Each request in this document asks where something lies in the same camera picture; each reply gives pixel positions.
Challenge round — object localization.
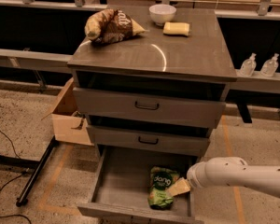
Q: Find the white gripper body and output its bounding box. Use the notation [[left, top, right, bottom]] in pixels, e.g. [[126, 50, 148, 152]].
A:
[[187, 162, 204, 189]]

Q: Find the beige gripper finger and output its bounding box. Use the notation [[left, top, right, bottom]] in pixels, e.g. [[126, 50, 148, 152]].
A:
[[167, 178, 191, 197]]

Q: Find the green rice chip bag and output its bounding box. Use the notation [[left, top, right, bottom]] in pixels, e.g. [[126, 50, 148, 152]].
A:
[[147, 166, 180, 210]]

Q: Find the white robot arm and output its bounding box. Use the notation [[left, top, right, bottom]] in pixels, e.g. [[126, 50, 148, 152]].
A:
[[166, 157, 280, 199]]

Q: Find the middle grey drawer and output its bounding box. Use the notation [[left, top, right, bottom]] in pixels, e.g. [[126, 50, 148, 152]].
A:
[[87, 125, 209, 157]]

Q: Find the bottom grey open drawer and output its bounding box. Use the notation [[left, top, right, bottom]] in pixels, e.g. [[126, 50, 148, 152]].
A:
[[77, 147, 203, 224]]

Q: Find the top grey drawer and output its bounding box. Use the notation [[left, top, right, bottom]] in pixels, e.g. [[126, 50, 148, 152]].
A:
[[73, 88, 225, 128]]

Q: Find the grey drawer cabinet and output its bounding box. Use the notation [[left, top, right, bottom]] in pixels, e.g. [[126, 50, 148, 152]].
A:
[[66, 5, 238, 224]]

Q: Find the brown chip bag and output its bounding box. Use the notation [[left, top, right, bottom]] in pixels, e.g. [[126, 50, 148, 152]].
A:
[[84, 8, 145, 44]]

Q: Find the left clear pump bottle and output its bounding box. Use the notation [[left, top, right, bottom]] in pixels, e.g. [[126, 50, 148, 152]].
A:
[[240, 53, 256, 77]]

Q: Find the cardboard box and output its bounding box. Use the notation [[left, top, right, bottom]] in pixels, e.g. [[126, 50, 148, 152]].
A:
[[44, 78, 91, 146]]

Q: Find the yellow sponge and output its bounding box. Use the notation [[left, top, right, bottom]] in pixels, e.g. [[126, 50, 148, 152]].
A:
[[163, 22, 189, 36]]

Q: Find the black stand leg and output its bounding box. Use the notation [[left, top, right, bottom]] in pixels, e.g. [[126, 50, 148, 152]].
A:
[[16, 137, 59, 207]]

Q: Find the white bowl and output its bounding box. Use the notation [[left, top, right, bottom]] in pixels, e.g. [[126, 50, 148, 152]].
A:
[[149, 4, 176, 26]]

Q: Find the grey metal shelf rail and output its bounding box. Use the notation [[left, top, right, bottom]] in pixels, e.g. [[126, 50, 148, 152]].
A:
[[0, 49, 72, 74]]

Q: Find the black floor cable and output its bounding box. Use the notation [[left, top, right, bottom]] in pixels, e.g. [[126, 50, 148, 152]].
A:
[[0, 114, 32, 224]]

